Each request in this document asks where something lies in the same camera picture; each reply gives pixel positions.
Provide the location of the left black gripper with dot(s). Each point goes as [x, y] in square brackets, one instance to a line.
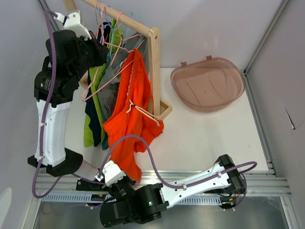
[100, 50]

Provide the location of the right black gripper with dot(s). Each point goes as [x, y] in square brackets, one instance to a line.
[111, 189]

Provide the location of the lime green shorts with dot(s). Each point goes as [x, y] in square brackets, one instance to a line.
[93, 133]

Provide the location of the navy blue shorts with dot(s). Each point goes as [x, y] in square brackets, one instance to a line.
[93, 134]

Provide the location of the grey shorts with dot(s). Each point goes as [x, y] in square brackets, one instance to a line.
[109, 84]

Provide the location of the teal shorts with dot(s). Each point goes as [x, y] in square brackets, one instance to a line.
[105, 144]

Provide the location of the orange shorts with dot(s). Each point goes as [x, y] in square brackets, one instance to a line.
[128, 129]

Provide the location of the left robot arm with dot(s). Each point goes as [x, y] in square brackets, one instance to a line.
[70, 56]

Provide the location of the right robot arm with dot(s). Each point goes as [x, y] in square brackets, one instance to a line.
[140, 206]

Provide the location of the wooden clothes rack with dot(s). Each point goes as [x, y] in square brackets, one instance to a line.
[158, 108]

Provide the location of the pink translucent plastic basin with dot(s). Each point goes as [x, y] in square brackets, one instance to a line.
[208, 86]

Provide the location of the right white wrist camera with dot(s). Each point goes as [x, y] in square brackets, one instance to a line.
[111, 173]

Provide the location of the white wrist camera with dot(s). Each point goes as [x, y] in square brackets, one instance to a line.
[111, 173]
[72, 22]

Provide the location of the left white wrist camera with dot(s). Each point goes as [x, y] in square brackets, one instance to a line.
[72, 22]

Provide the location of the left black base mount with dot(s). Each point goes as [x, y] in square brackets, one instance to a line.
[83, 185]

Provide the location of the white slotted cable duct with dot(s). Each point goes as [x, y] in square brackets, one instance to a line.
[99, 198]

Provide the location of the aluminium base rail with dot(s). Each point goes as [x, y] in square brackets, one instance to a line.
[179, 183]

